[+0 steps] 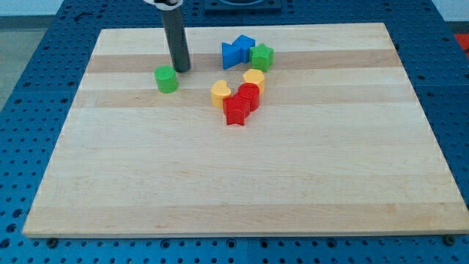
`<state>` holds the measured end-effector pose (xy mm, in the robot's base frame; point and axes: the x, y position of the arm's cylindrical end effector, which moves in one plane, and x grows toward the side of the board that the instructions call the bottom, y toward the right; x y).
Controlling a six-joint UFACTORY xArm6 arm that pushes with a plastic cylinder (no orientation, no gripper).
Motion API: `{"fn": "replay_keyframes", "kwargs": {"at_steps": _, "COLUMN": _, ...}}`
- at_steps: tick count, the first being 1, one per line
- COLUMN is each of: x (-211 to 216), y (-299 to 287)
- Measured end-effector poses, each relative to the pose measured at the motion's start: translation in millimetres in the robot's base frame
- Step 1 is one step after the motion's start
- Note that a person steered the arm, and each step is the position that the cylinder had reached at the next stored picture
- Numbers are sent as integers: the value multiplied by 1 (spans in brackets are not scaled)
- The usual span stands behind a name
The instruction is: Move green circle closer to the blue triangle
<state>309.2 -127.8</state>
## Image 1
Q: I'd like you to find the red cylinder block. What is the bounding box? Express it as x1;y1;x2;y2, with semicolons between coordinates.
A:
238;83;260;111

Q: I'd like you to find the light wooden board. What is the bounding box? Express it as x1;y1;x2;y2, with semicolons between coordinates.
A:
23;23;468;238

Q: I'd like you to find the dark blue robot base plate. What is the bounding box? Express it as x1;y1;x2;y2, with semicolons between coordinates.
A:
201;0;283;14

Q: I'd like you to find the blue cube block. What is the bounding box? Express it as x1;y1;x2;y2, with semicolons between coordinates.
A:
232;34;256;63

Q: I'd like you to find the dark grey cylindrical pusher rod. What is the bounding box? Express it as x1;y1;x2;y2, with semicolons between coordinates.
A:
160;4;191;73

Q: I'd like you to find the red star block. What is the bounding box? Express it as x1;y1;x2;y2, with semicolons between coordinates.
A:
223;94;251;125

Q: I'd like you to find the yellow heart block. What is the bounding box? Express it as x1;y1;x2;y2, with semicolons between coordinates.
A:
210;80;232;109

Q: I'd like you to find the green star block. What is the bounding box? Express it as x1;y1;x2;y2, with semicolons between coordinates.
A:
249;43;274;72

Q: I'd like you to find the white rod mount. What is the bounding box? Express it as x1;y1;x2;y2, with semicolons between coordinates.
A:
144;0;183;7

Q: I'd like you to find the yellow hexagon block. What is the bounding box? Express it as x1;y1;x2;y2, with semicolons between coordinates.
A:
243;69;265;95

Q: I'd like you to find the blue triangle block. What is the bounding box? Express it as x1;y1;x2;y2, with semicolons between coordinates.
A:
221;43;241;70

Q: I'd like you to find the green cylinder block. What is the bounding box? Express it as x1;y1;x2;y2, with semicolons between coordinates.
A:
154;65;178;94

